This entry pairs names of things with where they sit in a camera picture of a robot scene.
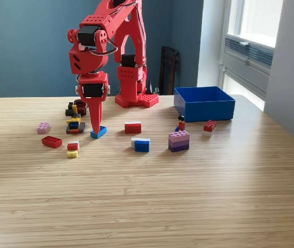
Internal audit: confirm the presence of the light blue lego brick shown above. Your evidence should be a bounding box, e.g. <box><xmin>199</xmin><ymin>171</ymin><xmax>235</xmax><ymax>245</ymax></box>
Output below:
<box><xmin>90</xmin><ymin>126</ymin><xmax>107</xmax><ymax>140</ymax></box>

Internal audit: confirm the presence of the white red yellow brick stack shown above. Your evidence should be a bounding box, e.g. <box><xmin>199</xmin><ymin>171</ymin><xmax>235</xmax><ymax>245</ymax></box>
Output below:
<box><xmin>66</xmin><ymin>140</ymin><xmax>81</xmax><ymax>159</ymax></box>

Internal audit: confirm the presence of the red lego brick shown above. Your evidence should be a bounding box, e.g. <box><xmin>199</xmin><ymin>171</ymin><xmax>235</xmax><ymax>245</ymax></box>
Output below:
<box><xmin>41</xmin><ymin>135</ymin><xmax>63</xmax><ymax>149</ymax></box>

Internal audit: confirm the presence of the blue plastic bin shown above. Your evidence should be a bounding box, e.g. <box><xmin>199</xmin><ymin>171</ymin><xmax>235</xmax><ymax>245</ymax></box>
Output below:
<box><xmin>174</xmin><ymin>86</ymin><xmax>236</xmax><ymax>122</ymax></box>

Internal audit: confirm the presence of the pink lego brick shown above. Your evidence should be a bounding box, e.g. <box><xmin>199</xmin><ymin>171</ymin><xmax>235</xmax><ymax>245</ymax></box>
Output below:
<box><xmin>37</xmin><ymin>122</ymin><xmax>51</xmax><ymax>134</ymax></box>

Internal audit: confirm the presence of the red lego toy figure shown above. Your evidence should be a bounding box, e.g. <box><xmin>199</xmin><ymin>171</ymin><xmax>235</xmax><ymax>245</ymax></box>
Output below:
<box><xmin>175</xmin><ymin>115</ymin><xmax>187</xmax><ymax>132</ymax></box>

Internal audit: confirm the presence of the dark red toy car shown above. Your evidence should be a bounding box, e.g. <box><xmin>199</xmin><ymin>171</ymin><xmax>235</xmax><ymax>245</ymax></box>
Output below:
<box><xmin>73</xmin><ymin>99</ymin><xmax>88</xmax><ymax>116</ymax></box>

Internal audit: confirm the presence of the yellow black toy digger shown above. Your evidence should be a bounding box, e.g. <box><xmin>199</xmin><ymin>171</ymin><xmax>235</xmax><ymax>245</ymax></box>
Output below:
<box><xmin>65</xmin><ymin>102</ymin><xmax>86</xmax><ymax>134</ymax></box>

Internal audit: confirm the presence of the red and white brick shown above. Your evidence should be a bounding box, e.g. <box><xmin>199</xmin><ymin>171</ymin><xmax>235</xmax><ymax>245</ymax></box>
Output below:
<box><xmin>125</xmin><ymin>121</ymin><xmax>142</xmax><ymax>134</ymax></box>

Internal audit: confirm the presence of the blue and white brick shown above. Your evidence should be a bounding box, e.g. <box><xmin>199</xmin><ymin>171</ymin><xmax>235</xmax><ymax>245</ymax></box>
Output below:
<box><xmin>131</xmin><ymin>137</ymin><xmax>151</xmax><ymax>152</ymax></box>

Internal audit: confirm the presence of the pink purple brick stack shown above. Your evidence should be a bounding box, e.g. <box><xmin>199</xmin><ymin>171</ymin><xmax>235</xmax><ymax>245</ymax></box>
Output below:
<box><xmin>168</xmin><ymin>130</ymin><xmax>190</xmax><ymax>153</ymax></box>

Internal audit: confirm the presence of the red brick on white brick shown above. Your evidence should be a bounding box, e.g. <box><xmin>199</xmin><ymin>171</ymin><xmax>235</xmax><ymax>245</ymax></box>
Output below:
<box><xmin>203</xmin><ymin>120</ymin><xmax>218</xmax><ymax>137</ymax></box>

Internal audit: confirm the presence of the grey window vent grille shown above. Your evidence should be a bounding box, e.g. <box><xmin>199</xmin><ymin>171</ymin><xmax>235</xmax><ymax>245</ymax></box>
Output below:
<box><xmin>224</xmin><ymin>36</ymin><xmax>274</xmax><ymax>67</ymax></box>

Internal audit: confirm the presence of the white window frame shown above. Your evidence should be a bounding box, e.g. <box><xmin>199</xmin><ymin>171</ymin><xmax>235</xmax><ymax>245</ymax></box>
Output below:
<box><xmin>225</xmin><ymin>0</ymin><xmax>284</xmax><ymax>49</ymax></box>

